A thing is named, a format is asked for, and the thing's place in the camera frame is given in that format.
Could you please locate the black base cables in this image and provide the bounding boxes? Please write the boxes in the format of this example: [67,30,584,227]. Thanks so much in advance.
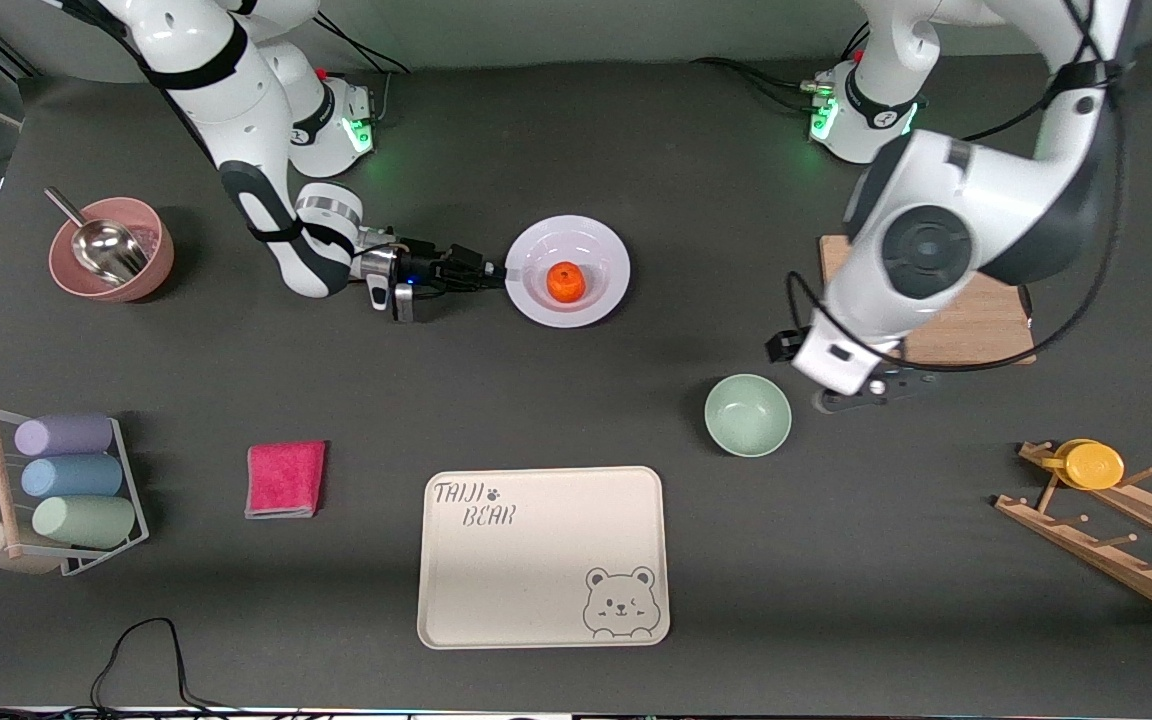
[314,8,413,76]
[691,57,827,111]

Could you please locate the white wire cup rack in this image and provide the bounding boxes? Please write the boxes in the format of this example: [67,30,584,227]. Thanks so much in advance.
[0,402,150,578]

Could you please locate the white round plate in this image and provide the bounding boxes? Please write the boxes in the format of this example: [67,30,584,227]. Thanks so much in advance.
[503,215,631,329]

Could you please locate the pink folded cloth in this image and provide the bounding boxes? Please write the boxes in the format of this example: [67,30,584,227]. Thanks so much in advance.
[244,440,328,520]

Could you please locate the black right base cables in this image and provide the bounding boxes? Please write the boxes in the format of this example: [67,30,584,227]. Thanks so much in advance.
[314,8,413,76]

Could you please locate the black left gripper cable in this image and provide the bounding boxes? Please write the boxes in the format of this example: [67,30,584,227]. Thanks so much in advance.
[786,0,1132,376]

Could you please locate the pale purple cup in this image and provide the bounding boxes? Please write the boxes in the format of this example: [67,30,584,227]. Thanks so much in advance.
[14,413,115,458]

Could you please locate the wooden rack rod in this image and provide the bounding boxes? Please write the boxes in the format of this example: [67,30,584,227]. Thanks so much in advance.
[0,402,22,558]

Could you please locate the black floor cable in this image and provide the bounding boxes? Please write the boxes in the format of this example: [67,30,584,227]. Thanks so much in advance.
[0,617,237,720]

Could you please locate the pale green bowl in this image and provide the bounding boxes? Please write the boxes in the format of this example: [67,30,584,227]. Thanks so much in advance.
[704,373,793,459]

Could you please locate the pale green cup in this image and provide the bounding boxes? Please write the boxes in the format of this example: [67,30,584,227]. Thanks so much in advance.
[31,495,137,549]

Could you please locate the cream bear print tray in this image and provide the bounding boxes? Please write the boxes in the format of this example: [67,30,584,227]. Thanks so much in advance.
[417,466,671,651]

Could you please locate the metal scoop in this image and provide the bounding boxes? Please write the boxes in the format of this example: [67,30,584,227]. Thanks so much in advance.
[44,186,149,286]

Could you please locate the black left base cables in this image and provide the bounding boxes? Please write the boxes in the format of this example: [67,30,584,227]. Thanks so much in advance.
[691,57,827,111]

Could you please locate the orange fruit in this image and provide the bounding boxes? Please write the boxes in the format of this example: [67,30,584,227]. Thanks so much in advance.
[546,261,587,303]

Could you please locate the wooden cutting board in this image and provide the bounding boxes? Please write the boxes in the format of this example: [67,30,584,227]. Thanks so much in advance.
[819,235,1037,367]

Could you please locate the wooden peg mug rack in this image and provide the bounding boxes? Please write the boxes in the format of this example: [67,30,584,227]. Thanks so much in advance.
[994,440,1152,631]

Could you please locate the yellow cup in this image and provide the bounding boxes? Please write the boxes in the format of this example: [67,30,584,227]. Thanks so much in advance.
[1041,438,1126,491]

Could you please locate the pale blue cup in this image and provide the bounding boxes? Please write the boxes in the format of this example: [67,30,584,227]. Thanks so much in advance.
[20,455,125,500]

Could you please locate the pink bowl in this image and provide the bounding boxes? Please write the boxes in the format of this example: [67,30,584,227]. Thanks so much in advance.
[48,196,176,303]

